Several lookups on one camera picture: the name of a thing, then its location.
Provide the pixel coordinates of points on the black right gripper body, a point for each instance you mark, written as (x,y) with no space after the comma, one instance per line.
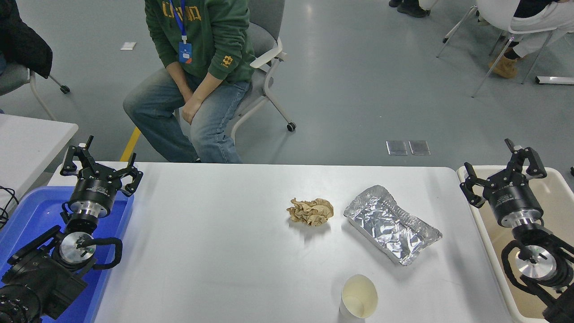
(511,199)

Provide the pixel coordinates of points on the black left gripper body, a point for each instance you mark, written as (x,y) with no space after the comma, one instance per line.
(96,190)

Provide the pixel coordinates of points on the foil tray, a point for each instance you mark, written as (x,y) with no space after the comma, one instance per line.
(390,224)

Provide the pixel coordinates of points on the white paper cup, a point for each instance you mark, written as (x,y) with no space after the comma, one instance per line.
(358,296)

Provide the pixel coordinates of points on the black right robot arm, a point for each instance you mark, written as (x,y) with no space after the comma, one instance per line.
(536,264)

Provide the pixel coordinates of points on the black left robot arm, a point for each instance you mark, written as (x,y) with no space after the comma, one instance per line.
(42,278)

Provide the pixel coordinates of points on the person's left hand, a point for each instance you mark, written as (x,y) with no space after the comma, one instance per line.
(192,110)

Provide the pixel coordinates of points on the person's right hand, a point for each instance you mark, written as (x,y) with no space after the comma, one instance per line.
(185,93)

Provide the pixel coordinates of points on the large beige plastic bin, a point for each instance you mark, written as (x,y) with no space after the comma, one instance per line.
(497,242)

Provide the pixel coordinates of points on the white side table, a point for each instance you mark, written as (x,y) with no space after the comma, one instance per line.
(27,148)

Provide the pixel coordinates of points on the metal floor plate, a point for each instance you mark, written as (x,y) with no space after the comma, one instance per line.
(397,148)
(419,147)

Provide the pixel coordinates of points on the blue plastic tray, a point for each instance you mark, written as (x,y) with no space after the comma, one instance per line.
(31,211)

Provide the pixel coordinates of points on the white metal bar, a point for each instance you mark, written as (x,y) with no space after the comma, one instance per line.
(556,80)

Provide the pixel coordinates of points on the grey wheeled office chair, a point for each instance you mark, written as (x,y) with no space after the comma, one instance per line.
(13,76)
(264,18)

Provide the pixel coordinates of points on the white paper scrap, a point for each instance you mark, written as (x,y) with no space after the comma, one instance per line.
(128,45)

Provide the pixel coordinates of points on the person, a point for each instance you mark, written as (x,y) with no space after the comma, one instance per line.
(410,8)
(538,31)
(22,40)
(210,36)

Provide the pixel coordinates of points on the crumpled tan paper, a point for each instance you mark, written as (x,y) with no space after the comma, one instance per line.
(311,211)

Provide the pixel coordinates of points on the white chair with metal legs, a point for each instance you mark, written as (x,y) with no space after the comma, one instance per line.
(493,13)

